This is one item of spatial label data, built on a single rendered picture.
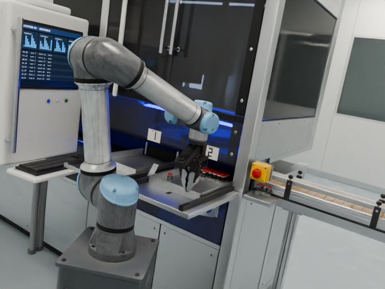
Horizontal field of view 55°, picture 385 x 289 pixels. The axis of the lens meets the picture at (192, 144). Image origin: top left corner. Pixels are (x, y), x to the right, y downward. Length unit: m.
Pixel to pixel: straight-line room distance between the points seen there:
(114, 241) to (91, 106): 0.41
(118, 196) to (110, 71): 0.36
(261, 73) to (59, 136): 1.14
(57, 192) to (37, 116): 0.70
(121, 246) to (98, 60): 0.54
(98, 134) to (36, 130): 0.87
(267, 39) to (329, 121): 4.70
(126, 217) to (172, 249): 0.85
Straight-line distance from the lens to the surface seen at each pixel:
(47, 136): 2.06
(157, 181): 1.56
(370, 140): 6.12
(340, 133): 6.19
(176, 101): 1.13
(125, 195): 1.10
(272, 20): 1.60
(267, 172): 1.59
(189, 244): 1.87
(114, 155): 1.89
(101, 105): 1.15
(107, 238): 1.15
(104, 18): 2.17
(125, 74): 1.03
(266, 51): 1.58
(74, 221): 2.45
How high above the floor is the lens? 1.38
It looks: 12 degrees down
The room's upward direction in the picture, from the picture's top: 9 degrees clockwise
